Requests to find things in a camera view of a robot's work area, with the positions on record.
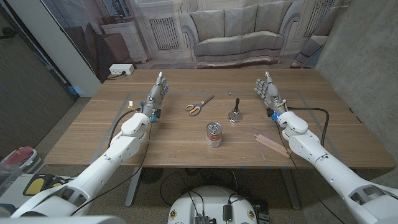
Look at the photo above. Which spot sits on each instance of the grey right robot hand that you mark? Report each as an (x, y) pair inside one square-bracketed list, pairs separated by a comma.
[(271, 91)]

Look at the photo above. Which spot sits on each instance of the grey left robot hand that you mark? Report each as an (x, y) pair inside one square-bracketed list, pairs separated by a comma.
[(156, 93)]

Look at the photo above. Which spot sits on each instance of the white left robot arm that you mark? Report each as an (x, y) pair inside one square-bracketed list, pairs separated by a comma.
[(102, 165)]

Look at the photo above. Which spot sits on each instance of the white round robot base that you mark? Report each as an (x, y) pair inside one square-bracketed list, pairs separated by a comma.
[(211, 202)]

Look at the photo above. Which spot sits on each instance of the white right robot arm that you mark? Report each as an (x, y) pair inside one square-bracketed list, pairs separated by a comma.
[(329, 165)]

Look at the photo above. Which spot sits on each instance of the tomato can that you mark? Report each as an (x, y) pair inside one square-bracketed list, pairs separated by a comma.
[(214, 137)]

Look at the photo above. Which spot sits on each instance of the grey tape outline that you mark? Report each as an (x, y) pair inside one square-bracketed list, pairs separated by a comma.
[(186, 92)]

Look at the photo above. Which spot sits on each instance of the white power strip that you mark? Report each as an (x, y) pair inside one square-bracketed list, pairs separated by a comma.
[(121, 69)]

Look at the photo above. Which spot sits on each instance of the wooden toy track piece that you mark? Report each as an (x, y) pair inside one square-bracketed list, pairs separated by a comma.
[(272, 145)]

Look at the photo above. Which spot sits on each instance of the printed living room backdrop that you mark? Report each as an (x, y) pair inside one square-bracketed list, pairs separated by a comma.
[(236, 34)]

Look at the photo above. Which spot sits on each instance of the grey table leg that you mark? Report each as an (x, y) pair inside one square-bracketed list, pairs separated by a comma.
[(133, 186), (291, 189)]

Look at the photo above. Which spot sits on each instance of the black adapter on base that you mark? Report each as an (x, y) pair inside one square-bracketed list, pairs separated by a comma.
[(227, 212)]

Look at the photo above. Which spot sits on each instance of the yellow black foot pedal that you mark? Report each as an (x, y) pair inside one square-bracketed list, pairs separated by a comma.
[(35, 185), (57, 182)]

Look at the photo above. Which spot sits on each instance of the red item in clear box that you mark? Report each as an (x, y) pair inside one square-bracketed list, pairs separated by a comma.
[(21, 157)]

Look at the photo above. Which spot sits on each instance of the white robot torso edge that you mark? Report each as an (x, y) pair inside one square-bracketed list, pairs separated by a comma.
[(62, 220)]

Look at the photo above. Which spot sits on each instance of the clear plastic bin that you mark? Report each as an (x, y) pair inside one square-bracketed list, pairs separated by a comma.
[(7, 179)]

